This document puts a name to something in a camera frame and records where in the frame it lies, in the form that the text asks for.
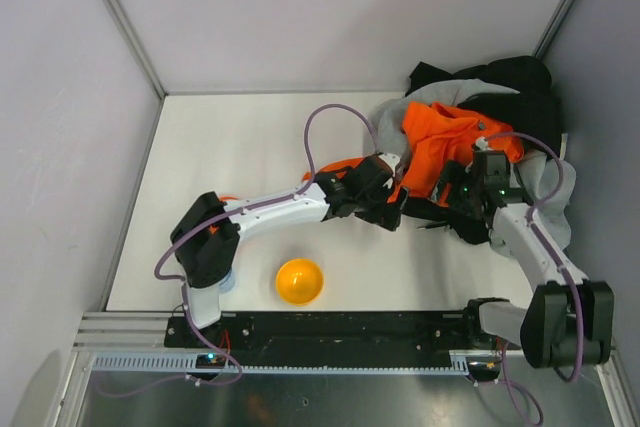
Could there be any orange cloth garment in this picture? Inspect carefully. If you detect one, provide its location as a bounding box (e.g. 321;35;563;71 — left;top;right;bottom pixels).
301;101;525;209

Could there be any grey sweatshirt cloth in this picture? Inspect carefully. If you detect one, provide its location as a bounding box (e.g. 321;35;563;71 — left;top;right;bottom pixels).
369;79;576;257

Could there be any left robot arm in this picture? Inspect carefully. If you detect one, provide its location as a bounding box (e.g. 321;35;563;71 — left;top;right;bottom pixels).
169;153;408;329

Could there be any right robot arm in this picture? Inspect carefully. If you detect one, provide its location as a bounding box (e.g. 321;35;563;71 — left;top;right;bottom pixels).
432;149;614;370

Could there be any black cloth garment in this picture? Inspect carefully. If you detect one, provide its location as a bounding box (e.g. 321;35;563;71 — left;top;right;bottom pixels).
401;56;562;234

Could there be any yellow plastic bowl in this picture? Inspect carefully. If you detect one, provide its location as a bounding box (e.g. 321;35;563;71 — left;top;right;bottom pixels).
275;258;324;306

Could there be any clear blue plastic cup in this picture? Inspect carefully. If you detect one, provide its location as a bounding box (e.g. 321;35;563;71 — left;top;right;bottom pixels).
219;270;235;294

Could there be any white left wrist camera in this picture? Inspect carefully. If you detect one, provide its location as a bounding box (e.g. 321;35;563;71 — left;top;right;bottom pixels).
378;153;402;176

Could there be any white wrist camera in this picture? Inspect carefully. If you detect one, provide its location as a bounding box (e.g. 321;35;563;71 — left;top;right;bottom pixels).
474;137;492;151
378;153;402;176

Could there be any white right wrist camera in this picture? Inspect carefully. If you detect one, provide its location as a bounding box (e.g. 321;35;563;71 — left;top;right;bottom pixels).
474;137;492;151

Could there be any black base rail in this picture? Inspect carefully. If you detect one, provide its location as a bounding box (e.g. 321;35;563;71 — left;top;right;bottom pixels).
164;310;481;373

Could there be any left aluminium frame post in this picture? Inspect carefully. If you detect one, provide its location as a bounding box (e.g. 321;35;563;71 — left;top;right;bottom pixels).
102;0;167;100

